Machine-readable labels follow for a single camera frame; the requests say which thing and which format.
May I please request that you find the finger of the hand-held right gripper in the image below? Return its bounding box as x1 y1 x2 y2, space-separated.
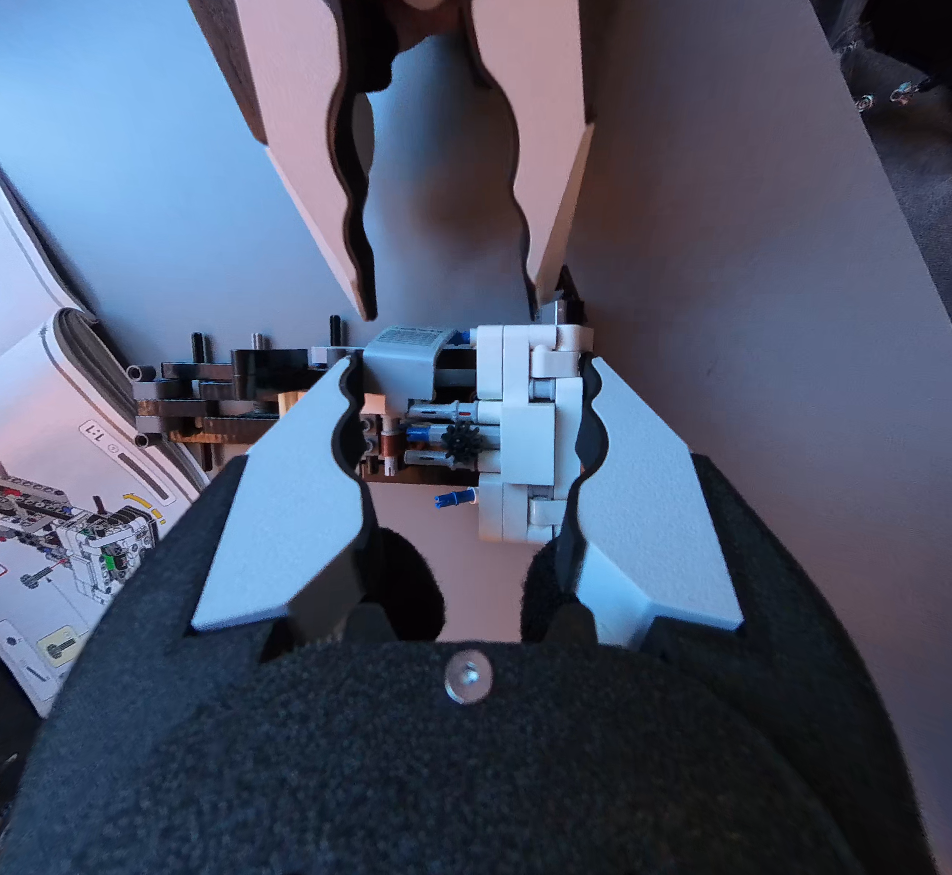
222 0 380 323
467 0 597 312

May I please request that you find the white and black lego model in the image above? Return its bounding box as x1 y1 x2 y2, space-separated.
130 266 605 545

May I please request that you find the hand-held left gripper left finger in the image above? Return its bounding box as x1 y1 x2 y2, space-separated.
190 356 380 645

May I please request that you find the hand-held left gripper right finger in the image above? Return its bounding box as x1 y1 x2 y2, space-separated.
554 355 746 650

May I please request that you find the lego instruction booklet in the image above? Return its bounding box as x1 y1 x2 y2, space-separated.
0 161 217 720

